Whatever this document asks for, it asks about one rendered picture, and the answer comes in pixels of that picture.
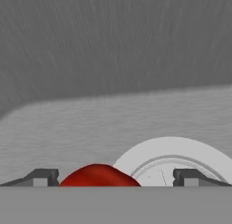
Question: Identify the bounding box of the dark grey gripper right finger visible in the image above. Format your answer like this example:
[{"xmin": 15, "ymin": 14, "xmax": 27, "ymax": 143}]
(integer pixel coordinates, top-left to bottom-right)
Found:
[{"xmin": 172, "ymin": 168, "xmax": 232, "ymax": 187}]

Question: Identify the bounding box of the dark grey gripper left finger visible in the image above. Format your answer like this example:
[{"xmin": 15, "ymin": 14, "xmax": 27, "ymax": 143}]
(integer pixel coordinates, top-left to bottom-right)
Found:
[{"xmin": 0, "ymin": 168, "xmax": 60, "ymax": 187}]

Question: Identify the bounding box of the white round sink drain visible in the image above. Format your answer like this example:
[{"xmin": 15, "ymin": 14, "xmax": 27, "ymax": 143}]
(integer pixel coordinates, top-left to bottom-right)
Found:
[{"xmin": 112, "ymin": 136, "xmax": 232, "ymax": 187}]

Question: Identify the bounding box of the red tomato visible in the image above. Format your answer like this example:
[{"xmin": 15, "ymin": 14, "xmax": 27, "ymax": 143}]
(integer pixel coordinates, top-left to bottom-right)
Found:
[{"xmin": 59, "ymin": 163, "xmax": 142, "ymax": 187}]

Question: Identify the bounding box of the grey steel sink basin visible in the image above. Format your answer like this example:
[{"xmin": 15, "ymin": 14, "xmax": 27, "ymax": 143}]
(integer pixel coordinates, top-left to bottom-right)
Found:
[{"xmin": 0, "ymin": 0, "xmax": 232, "ymax": 187}]

